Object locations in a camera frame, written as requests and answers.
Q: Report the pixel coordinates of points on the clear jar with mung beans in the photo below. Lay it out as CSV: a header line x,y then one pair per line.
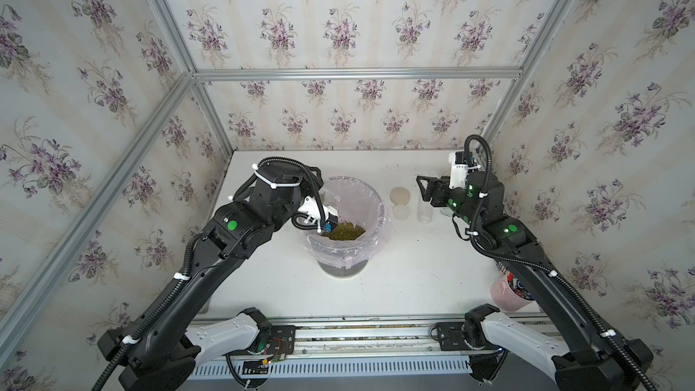
x,y
425,212

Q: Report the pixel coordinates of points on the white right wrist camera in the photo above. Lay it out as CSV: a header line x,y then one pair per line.
x,y
462,164

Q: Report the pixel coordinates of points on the mesh bin with plastic bag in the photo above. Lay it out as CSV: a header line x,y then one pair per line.
x,y
359,203

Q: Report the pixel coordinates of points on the pink pen holder cup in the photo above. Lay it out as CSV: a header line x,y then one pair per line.
x,y
505,298

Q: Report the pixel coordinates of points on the aluminium frame post left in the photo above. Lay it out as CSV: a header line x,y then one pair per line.
x,y
169,27

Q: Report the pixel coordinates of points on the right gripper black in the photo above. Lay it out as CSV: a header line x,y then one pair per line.
x,y
437,184

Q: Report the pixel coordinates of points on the mung beans in bin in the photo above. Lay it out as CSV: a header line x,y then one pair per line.
x,y
345,232

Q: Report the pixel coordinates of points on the aluminium frame post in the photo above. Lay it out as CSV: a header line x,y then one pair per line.
x,y
169,27
539,45

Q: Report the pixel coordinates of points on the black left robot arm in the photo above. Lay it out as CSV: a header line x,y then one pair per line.
x,y
154,350

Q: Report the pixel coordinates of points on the aluminium frame crossbar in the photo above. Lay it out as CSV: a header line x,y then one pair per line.
x,y
354,74

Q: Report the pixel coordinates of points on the pens in holder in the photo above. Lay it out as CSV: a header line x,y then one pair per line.
x,y
518,289

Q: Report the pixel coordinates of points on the aluminium frame post right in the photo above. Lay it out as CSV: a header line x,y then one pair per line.
x,y
539,45

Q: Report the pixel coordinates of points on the jar with beige lid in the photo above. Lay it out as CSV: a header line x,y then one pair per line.
x,y
447,212

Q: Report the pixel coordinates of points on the beige jar lid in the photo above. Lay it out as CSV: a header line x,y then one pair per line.
x,y
400,196

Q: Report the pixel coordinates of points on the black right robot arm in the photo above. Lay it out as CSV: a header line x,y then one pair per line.
x,y
593,355

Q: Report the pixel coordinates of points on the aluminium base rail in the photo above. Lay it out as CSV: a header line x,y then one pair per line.
x,y
346,347

